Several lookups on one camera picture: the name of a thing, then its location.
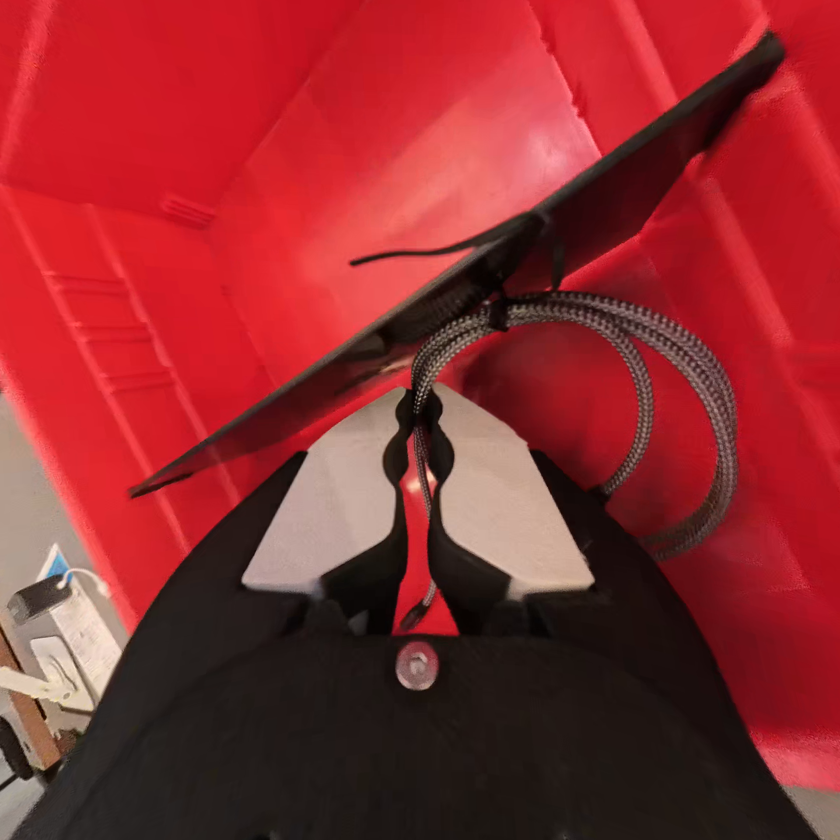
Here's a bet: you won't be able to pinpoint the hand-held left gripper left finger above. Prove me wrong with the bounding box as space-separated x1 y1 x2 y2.
240 386 414 635

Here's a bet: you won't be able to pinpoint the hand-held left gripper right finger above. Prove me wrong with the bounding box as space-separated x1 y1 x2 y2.
425 382 596 635

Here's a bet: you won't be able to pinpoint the grey braided cable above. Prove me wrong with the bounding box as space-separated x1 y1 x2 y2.
399 290 740 631

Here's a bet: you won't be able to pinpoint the red plastic bin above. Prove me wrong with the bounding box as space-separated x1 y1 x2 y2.
0 0 840 791

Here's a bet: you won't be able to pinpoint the small black charger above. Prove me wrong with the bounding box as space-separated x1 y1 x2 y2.
7 576 74 622

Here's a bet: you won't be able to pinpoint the black bin divider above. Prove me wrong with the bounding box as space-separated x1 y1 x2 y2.
128 29 786 500

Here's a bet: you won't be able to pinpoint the thin white cable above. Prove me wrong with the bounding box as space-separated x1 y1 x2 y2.
56 567 111 599

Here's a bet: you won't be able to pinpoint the black cable tie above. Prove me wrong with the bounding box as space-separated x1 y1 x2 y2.
350 217 568 332

